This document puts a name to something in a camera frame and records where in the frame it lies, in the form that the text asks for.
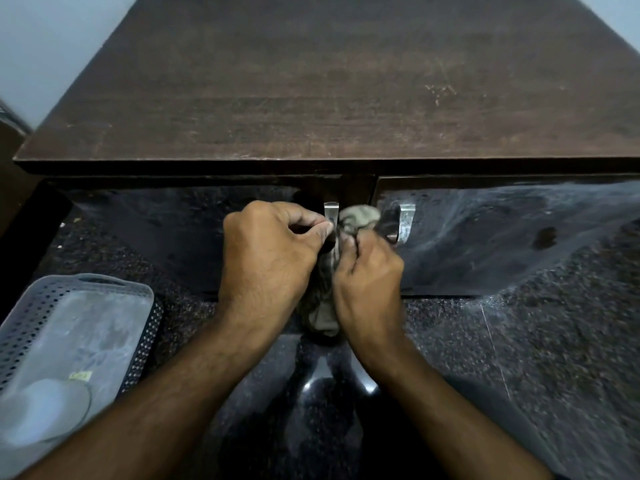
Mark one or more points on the person's right hand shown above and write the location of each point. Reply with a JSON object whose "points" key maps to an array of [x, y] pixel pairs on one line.
{"points": [[372, 294]]}

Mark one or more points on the person's left hand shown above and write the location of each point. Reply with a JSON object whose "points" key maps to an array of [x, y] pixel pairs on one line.
{"points": [[265, 264]]}

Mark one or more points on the grey cleaning cloth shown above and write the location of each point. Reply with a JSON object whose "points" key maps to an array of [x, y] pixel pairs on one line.
{"points": [[357, 217]]}

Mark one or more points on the brown wooden cabinet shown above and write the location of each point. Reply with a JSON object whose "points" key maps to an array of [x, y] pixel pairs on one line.
{"points": [[325, 84]]}

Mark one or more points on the white spray bottle black nozzle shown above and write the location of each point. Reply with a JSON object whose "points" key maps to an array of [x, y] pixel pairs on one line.
{"points": [[45, 409]]}

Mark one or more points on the person's left forearm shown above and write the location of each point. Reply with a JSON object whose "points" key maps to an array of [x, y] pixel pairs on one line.
{"points": [[150, 409]]}

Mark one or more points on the person's right forearm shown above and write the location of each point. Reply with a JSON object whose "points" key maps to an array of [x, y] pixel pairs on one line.
{"points": [[445, 424]]}

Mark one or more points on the white perforated plastic basket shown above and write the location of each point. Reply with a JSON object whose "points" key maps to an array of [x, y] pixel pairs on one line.
{"points": [[90, 319]]}

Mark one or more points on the small yellow sponge piece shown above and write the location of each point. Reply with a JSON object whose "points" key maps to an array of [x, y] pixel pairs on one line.
{"points": [[80, 375]]}

